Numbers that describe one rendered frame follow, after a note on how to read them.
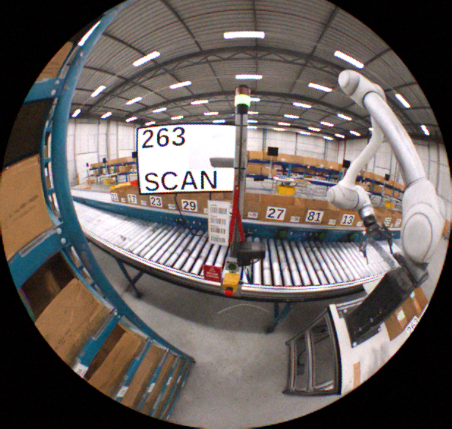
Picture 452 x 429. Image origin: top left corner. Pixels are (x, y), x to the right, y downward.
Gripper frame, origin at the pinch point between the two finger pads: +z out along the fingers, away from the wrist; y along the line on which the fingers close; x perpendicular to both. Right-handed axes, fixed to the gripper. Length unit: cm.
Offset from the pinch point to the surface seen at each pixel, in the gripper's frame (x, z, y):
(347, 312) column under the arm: 14.7, 23.8, -20.2
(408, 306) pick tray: 48, 40, 29
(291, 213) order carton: 11, -55, -53
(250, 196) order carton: -9, -81, -87
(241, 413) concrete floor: 2, 126, -65
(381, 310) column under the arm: -0.4, 25.1, -0.9
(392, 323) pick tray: 26, 42, 12
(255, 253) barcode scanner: -42, -4, -42
